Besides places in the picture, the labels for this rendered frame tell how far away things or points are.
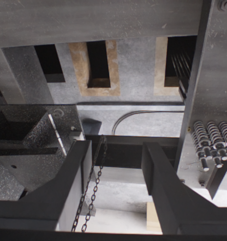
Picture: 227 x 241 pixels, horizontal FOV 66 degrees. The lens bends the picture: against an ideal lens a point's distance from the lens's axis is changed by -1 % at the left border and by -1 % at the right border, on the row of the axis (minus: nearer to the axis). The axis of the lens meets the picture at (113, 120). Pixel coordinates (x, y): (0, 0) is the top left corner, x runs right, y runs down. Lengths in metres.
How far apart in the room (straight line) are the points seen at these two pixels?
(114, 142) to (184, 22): 0.82
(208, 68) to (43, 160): 0.60
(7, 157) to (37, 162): 0.11
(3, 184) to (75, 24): 0.60
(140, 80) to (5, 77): 0.90
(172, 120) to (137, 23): 1.12
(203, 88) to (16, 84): 0.70
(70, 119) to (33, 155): 0.23
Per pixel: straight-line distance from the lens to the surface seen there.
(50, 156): 0.60
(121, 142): 1.16
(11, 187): 0.80
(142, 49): 1.28
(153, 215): 2.64
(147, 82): 1.37
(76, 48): 1.36
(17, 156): 0.67
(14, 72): 0.79
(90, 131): 1.59
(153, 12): 0.57
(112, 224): 3.01
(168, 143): 1.15
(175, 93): 1.43
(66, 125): 0.81
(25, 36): 0.69
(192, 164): 0.92
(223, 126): 0.74
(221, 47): 0.62
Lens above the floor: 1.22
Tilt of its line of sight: 50 degrees down
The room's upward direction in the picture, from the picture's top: 166 degrees counter-clockwise
